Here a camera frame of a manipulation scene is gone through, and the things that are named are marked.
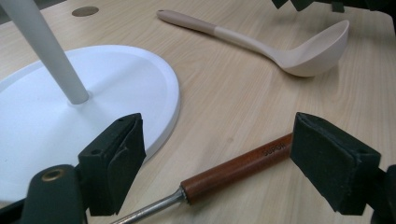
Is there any round table cable hole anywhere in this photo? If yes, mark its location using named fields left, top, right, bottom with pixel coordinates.
left=71, top=6, right=100, bottom=18

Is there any white utensil rack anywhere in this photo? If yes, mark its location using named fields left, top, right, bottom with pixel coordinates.
left=0, top=0, right=181, bottom=204

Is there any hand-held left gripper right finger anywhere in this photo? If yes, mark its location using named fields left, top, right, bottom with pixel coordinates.
left=290, top=112, right=382, bottom=217

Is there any beige silicone ladle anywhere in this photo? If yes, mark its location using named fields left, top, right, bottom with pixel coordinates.
left=156, top=8, right=350, bottom=77

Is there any wooden-handled metal ladle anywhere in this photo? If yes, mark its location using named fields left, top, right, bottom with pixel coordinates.
left=110, top=133, right=294, bottom=224

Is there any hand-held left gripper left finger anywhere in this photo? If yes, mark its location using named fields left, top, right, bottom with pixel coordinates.
left=78, top=112, right=147, bottom=217

